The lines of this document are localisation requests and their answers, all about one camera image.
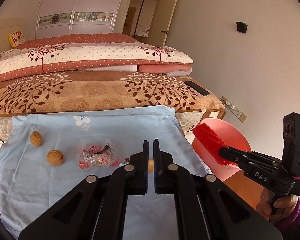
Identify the wall socket strip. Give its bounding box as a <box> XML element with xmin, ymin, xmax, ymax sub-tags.
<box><xmin>221</xmin><ymin>96</ymin><xmax>247</xmax><ymax>123</ymax></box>

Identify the bedroom door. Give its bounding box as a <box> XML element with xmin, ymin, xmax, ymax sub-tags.
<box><xmin>147</xmin><ymin>0</ymin><xmax>177</xmax><ymax>47</ymax></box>

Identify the red foam fruit net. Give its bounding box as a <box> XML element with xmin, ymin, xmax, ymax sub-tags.
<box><xmin>193</xmin><ymin>123</ymin><xmax>237</xmax><ymax>166</ymax></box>

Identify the folded red white quilt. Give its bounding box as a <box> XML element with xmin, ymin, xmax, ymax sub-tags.
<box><xmin>0</xmin><ymin>34</ymin><xmax>193</xmax><ymax>82</ymax></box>

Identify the white sliding door wardrobe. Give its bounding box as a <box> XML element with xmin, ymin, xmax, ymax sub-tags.
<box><xmin>35</xmin><ymin>0</ymin><xmax>121</xmax><ymax>38</ymax></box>

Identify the orange peel piece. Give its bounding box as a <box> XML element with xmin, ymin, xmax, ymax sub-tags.
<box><xmin>148</xmin><ymin>159</ymin><xmax>154</xmax><ymax>172</ymax></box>

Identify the light blue floral cloth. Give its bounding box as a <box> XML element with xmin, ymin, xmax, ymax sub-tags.
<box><xmin>0</xmin><ymin>106</ymin><xmax>210</xmax><ymax>237</ymax></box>

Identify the black wall mount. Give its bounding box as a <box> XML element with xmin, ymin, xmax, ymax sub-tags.
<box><xmin>236</xmin><ymin>22</ymin><xmax>248</xmax><ymax>34</ymax></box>

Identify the black smartphone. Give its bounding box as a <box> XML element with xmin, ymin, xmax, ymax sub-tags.
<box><xmin>184</xmin><ymin>80</ymin><xmax>210</xmax><ymax>96</ymax></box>

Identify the yellow patterned pillow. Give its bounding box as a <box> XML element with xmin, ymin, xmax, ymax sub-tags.
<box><xmin>8</xmin><ymin>31</ymin><xmax>25</xmax><ymax>48</ymax></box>

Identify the pink plastic bucket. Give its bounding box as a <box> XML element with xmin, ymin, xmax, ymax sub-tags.
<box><xmin>192</xmin><ymin>118</ymin><xmax>251</xmax><ymax>181</ymax></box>

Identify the person's right hand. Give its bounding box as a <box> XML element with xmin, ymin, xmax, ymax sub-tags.
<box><xmin>256</xmin><ymin>188</ymin><xmax>298</xmax><ymax>220</ymax></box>

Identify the right purple sleeve forearm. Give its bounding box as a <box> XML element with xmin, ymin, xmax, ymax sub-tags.
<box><xmin>275</xmin><ymin>197</ymin><xmax>300</xmax><ymax>233</ymax></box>

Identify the walnut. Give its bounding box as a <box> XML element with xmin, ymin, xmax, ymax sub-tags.
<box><xmin>46</xmin><ymin>150</ymin><xmax>64</xmax><ymax>166</ymax></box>
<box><xmin>30</xmin><ymin>131</ymin><xmax>43</xmax><ymax>147</ymax></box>

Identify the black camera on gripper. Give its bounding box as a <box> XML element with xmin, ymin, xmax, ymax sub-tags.
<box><xmin>282</xmin><ymin>112</ymin><xmax>300</xmax><ymax>179</ymax></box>

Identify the brown leaf pattern blanket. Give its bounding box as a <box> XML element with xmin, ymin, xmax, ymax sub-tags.
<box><xmin>0</xmin><ymin>70</ymin><xmax>225</xmax><ymax>119</ymax></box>

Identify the clear red printed wrapper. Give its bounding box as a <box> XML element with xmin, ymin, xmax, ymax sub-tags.
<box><xmin>78</xmin><ymin>144</ymin><xmax>120</xmax><ymax>170</ymax></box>

